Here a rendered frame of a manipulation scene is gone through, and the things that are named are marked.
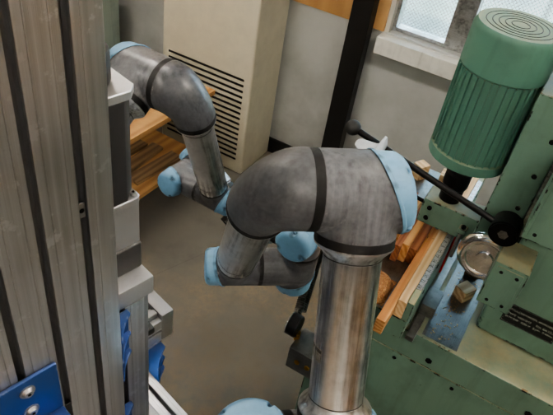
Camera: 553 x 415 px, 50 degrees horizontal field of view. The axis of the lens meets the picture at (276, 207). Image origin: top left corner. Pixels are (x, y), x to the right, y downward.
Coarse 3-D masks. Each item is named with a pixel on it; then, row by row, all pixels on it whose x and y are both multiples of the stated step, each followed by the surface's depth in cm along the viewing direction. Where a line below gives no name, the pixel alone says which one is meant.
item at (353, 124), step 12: (348, 132) 127; (360, 132) 127; (420, 168) 124; (432, 180) 124; (444, 192) 124; (456, 192) 123; (468, 204) 122; (492, 216) 121; (504, 216) 120; (516, 216) 120; (492, 228) 120; (504, 228) 118; (516, 228) 118; (492, 240) 121; (504, 240) 120; (516, 240) 119
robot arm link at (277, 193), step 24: (264, 168) 77; (288, 168) 75; (312, 168) 75; (240, 192) 79; (264, 192) 76; (288, 192) 75; (312, 192) 75; (240, 216) 80; (264, 216) 77; (288, 216) 76; (312, 216) 76; (240, 240) 90; (264, 240) 90; (216, 264) 111; (240, 264) 101
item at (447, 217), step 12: (432, 192) 142; (432, 204) 140; (444, 204) 139; (456, 204) 140; (480, 204) 141; (420, 216) 143; (432, 216) 141; (444, 216) 140; (456, 216) 138; (468, 216) 137; (480, 216) 137; (444, 228) 141; (456, 228) 140; (468, 228) 138
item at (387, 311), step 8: (424, 240) 143; (432, 240) 143; (424, 248) 140; (416, 256) 138; (416, 264) 136; (408, 272) 133; (400, 280) 131; (408, 280) 131; (400, 288) 129; (392, 296) 127; (392, 304) 125; (384, 312) 123; (392, 312) 125; (376, 320) 122; (384, 320) 121; (376, 328) 123
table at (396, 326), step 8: (416, 184) 167; (424, 184) 167; (432, 184) 168; (424, 192) 165; (448, 248) 151; (384, 264) 140; (392, 264) 140; (400, 264) 141; (408, 264) 141; (440, 264) 150; (384, 272) 138; (392, 272) 138; (400, 272) 139; (376, 304) 130; (384, 304) 130; (376, 312) 130; (392, 320) 129; (400, 320) 128; (408, 320) 130; (384, 328) 132; (392, 328) 130; (400, 328) 129; (400, 336) 130
